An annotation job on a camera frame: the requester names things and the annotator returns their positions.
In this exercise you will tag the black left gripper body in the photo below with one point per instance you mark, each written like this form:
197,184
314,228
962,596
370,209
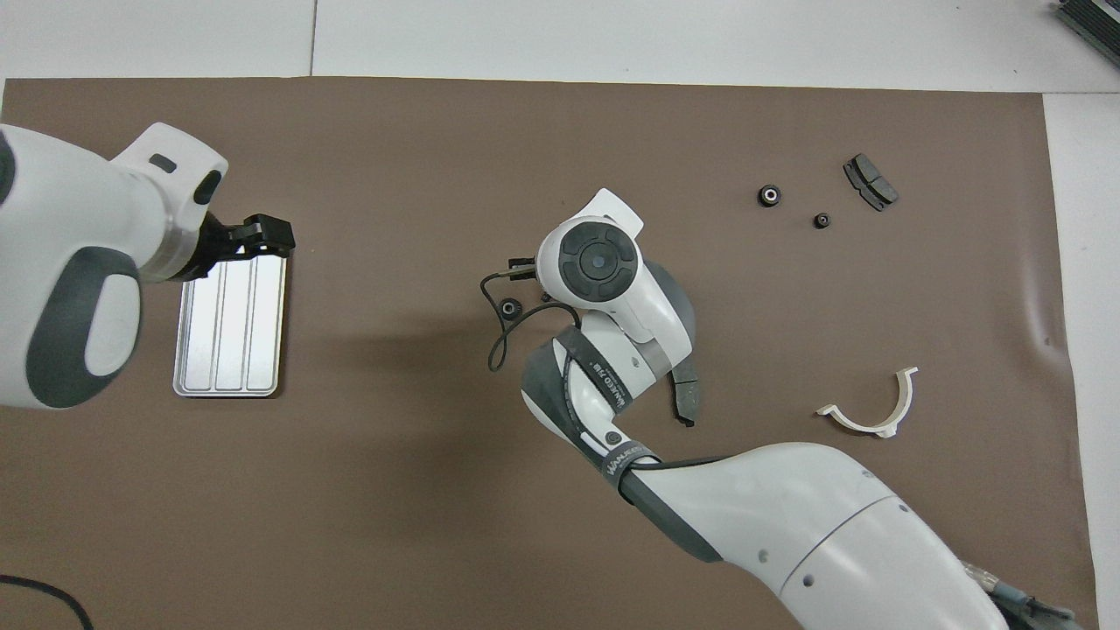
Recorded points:
223,249

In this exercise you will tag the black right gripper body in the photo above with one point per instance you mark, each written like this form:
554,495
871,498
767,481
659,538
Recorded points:
523,265

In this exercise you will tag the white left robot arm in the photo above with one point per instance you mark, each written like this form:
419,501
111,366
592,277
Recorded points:
70,219

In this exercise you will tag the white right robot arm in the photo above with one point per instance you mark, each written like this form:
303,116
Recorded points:
787,525

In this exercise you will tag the silver metal tray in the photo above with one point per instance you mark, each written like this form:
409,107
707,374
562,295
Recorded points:
232,350

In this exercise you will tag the dark grey brake pad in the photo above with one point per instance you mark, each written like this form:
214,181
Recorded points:
871,182
687,398

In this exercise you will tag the brown table mat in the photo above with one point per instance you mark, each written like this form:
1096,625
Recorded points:
394,481

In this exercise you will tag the grey ribbed metal block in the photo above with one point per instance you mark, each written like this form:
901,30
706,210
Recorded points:
1098,17

